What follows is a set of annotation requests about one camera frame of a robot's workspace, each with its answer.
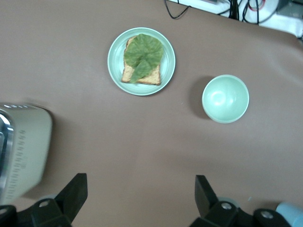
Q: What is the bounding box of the beige chrome toaster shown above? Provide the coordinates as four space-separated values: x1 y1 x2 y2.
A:
0 102 53 205

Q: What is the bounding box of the red cable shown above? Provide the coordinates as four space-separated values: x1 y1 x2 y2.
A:
247 0 266 11

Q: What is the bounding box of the green lettuce leaf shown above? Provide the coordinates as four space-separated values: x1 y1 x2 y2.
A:
123 34 164 85

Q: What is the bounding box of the black cable bundle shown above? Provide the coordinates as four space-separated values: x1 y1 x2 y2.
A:
227 0 244 22

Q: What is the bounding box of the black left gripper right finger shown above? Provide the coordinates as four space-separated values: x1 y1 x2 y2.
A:
189 175 293 227

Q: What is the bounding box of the blue plastic cup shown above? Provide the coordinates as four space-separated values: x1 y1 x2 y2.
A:
276 201 303 227

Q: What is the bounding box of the black looped cable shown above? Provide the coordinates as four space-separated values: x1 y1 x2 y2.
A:
164 0 190 19

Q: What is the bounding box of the pale green plate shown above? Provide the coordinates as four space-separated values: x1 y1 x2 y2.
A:
107 27 177 96

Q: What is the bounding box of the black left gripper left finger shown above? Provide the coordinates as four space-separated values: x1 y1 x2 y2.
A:
0 173 88 227

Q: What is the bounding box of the pale green bowl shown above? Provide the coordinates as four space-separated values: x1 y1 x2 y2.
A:
201 74 250 124

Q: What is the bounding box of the toast slice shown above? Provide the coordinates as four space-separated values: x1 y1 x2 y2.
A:
121 36 162 86

